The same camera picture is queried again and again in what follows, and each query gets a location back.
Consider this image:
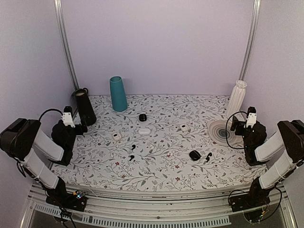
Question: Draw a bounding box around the black gold-trim charging case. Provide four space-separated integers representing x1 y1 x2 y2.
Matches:
189 150 201 161

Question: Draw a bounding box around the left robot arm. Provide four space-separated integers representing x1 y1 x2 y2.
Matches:
0 118 87 212

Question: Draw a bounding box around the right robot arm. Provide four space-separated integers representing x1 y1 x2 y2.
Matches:
228 113 304 212

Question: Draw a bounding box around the cream case left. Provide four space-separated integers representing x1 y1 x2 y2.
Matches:
112 133 121 141

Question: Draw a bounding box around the cream case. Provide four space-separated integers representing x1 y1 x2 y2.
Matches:
112 133 121 141
180 124 189 132

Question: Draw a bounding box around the cream case right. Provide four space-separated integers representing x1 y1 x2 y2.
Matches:
180 124 189 132

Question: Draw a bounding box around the white oval charging case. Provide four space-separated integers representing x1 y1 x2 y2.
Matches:
138 128 151 135

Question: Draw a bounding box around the small black charging case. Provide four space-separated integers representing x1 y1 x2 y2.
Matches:
139 114 147 122

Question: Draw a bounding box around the swirl patterned plate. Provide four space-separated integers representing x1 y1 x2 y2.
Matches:
207 120 243 147

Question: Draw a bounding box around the black tapered vase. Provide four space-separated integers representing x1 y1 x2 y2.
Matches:
73 88 97 126

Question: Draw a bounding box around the white ribbed vase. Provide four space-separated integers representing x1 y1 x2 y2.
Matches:
226 80 247 117

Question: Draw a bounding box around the teal tapered vase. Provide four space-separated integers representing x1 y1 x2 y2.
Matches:
110 76 128 112

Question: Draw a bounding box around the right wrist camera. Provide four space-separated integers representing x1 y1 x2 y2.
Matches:
245 106 257 128

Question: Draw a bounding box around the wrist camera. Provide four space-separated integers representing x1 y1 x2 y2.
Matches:
62 106 76 128
245 106 257 128

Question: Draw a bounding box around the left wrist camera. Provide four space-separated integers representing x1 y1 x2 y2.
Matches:
62 106 76 128

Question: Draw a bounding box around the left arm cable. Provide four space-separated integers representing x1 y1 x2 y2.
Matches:
38 109 65 121

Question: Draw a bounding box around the aluminium front rail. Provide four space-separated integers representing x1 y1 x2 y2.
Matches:
22 182 297 228

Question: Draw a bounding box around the right aluminium post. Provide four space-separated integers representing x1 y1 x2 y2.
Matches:
239 0 261 81

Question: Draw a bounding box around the aluminium post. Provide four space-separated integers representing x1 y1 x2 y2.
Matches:
54 0 79 90
239 0 261 81

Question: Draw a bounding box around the left aluminium post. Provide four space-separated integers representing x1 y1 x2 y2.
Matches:
54 0 79 90

